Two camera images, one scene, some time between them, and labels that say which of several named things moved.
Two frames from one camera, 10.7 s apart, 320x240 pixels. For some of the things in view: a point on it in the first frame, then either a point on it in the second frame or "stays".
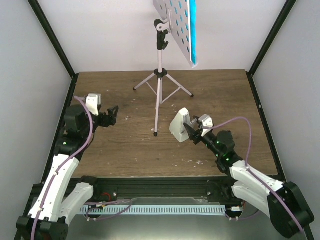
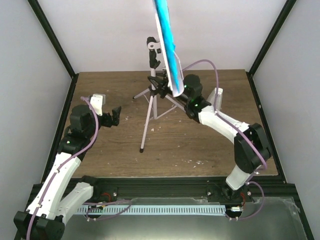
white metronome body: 177,127 to 215,98
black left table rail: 59,126 stays
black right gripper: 192,134 to 162,85
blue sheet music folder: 193,29 to 165,30
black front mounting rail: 110,189 stays
